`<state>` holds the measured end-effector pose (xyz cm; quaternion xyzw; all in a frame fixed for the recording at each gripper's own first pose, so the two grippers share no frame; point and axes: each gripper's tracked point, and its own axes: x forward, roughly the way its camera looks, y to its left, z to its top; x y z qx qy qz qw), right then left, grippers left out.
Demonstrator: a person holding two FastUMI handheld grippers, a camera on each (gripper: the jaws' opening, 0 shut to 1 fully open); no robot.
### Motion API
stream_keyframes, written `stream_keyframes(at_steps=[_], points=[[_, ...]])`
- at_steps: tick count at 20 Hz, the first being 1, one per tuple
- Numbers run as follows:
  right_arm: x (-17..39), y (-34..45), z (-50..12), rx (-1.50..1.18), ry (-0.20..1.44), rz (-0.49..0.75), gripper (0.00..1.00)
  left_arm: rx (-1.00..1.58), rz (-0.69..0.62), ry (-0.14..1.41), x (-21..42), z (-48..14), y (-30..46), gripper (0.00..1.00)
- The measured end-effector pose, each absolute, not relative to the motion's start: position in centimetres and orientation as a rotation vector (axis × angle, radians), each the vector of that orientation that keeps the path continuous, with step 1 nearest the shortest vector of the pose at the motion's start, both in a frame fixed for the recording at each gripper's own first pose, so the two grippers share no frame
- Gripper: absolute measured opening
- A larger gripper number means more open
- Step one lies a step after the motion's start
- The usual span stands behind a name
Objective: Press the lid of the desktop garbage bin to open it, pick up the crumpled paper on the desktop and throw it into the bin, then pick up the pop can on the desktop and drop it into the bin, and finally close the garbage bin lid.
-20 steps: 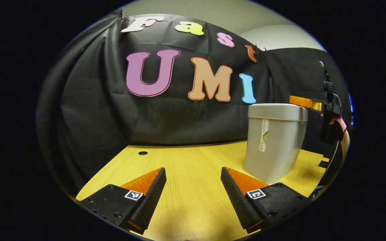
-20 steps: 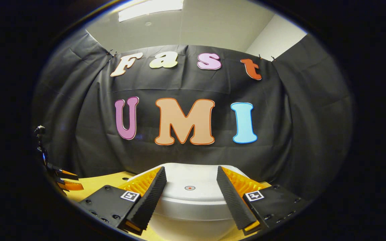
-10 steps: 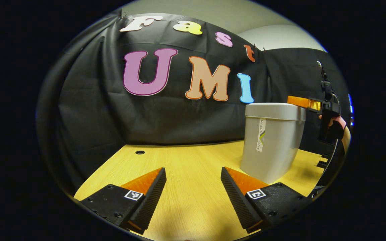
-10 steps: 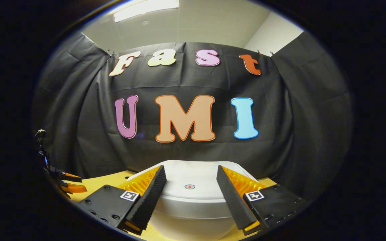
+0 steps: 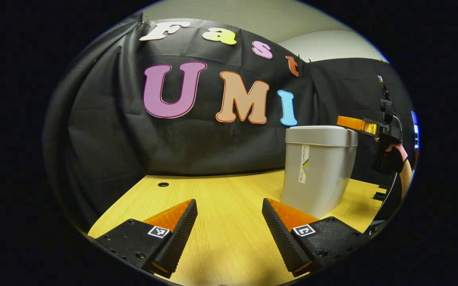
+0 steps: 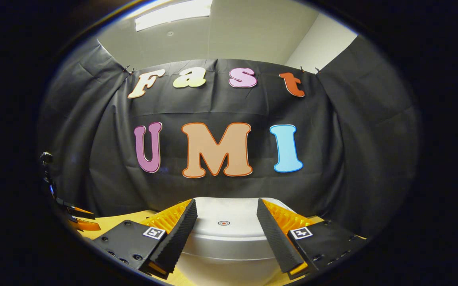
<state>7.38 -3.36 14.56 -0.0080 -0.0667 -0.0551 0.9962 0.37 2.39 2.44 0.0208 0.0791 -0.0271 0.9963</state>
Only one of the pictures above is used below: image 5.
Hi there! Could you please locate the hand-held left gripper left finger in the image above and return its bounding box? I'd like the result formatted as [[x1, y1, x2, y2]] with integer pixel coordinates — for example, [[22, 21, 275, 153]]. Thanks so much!
[[89, 199, 198, 279]]

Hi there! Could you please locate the black backdrop cloth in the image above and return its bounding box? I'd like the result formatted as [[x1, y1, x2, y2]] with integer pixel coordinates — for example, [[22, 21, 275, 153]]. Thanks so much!
[[42, 12, 416, 235]]

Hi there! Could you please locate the wooden desktop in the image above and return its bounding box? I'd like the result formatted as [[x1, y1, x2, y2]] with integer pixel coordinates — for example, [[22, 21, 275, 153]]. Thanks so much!
[[88, 170, 385, 286]]

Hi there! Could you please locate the grey desktop garbage bin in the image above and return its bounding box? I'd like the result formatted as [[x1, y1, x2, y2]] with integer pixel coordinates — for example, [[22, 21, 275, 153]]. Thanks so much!
[[281, 126, 359, 219]]

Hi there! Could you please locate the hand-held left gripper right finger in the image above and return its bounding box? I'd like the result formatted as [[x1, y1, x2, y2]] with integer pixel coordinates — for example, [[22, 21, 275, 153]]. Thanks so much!
[[262, 198, 373, 278]]

